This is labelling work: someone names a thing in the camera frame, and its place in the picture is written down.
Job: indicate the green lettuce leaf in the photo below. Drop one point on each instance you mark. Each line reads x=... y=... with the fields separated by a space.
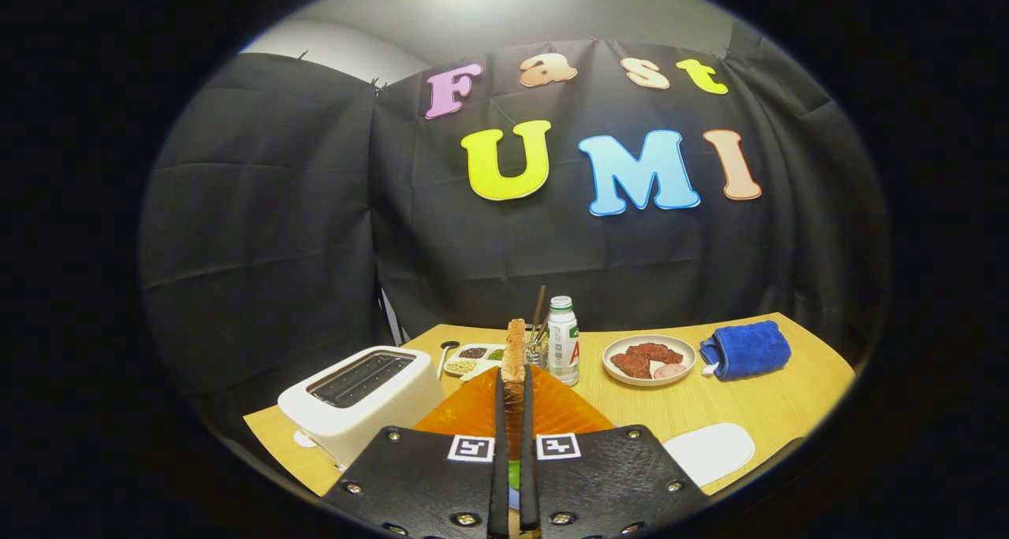
x=515 y=474

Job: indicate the white square plate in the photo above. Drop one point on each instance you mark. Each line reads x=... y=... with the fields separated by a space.
x=709 y=452

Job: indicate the pink ham slice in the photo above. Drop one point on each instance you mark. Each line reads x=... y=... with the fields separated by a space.
x=670 y=371

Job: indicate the cream white toaster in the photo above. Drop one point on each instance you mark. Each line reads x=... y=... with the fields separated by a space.
x=370 y=421

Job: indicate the black backdrop cloth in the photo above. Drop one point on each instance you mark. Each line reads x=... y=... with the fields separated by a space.
x=276 y=208

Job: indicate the toasted bread slice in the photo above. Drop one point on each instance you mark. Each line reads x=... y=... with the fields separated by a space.
x=515 y=350

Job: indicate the beige round plate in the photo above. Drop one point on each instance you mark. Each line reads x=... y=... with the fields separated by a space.
x=686 y=350

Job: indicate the white divided condiment dish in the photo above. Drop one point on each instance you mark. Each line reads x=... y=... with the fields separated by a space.
x=481 y=372

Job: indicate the white drink bottle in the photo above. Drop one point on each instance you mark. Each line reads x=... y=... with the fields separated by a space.
x=563 y=350

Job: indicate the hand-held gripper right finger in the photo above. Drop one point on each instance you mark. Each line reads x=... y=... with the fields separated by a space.
x=527 y=476

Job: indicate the blue folded towel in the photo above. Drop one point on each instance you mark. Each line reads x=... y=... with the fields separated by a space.
x=749 y=350

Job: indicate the red meat piece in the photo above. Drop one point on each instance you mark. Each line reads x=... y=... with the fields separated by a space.
x=658 y=352
x=631 y=366

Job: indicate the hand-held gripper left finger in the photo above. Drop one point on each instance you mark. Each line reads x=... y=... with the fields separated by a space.
x=500 y=476

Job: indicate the brown wooden stick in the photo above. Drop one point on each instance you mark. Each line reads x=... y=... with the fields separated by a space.
x=539 y=310
x=545 y=330

